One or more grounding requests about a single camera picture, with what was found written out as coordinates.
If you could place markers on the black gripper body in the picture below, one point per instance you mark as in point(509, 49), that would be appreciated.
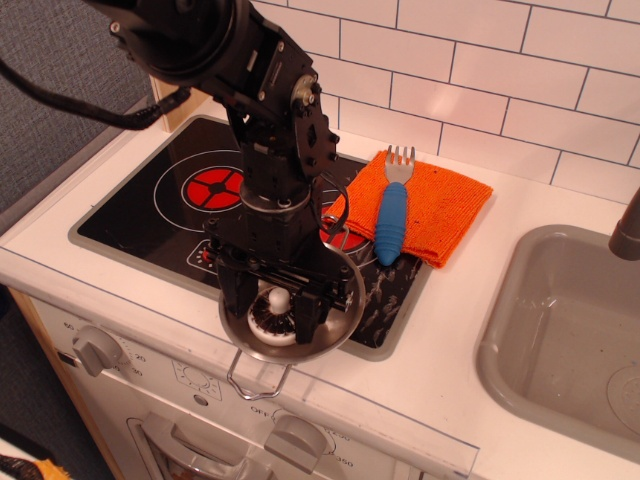
point(283, 246)

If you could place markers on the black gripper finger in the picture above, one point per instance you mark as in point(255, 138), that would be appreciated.
point(310, 310)
point(239, 290)

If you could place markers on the white brown toy mushroom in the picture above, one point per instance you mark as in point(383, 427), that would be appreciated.
point(271, 318)

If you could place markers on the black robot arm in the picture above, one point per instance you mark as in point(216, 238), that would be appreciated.
point(271, 94)

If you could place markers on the black toy stove top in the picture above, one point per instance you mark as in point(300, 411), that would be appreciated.
point(153, 221)

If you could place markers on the stainless steel bowl pan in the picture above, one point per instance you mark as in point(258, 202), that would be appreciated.
point(337, 328)

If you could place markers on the grey oven knob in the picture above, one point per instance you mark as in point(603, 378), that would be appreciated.
point(297, 442)

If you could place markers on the grey timer knob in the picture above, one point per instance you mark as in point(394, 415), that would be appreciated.
point(96, 350)

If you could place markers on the orange knitted cloth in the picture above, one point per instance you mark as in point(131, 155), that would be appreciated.
point(442, 206)

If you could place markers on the grey plastic sink basin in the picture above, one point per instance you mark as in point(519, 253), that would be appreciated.
point(561, 347)

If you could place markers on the orange black striped object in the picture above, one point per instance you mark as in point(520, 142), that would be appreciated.
point(23, 469)

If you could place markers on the grey faucet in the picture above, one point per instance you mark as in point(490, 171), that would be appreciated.
point(625, 239)

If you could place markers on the blue handled toy fork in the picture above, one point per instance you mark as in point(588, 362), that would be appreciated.
point(390, 228)

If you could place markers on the grey oven door handle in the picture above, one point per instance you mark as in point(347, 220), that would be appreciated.
point(175, 457)

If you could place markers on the light wooden post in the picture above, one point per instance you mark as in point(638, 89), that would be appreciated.
point(174, 118)

